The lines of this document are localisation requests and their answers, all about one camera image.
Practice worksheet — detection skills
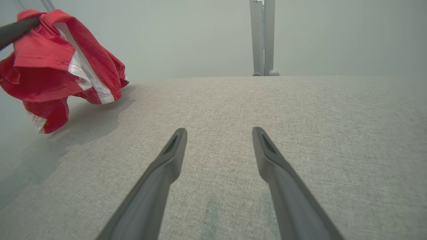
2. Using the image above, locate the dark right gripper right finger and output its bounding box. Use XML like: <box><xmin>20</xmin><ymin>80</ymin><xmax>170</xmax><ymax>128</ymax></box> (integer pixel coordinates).
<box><xmin>252</xmin><ymin>126</ymin><xmax>345</xmax><ymax>240</ymax></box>

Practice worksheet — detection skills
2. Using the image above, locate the grey metal post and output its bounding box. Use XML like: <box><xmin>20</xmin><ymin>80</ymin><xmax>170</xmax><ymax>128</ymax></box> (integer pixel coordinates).
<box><xmin>249</xmin><ymin>0</ymin><xmax>280</xmax><ymax>77</ymax></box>

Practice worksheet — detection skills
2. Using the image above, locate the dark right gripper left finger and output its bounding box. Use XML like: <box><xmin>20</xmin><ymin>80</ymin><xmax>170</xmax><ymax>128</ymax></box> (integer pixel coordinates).
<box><xmin>96</xmin><ymin>128</ymin><xmax>188</xmax><ymax>240</ymax></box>

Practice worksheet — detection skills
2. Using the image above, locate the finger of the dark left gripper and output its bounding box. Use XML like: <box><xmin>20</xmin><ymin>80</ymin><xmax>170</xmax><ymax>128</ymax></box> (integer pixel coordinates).
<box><xmin>0</xmin><ymin>17</ymin><xmax>41</xmax><ymax>51</ymax></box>

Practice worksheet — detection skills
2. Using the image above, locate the red white basketball jersey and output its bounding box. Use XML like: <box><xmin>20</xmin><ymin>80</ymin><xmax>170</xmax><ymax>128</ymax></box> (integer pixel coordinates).
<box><xmin>0</xmin><ymin>9</ymin><xmax>130</xmax><ymax>134</ymax></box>

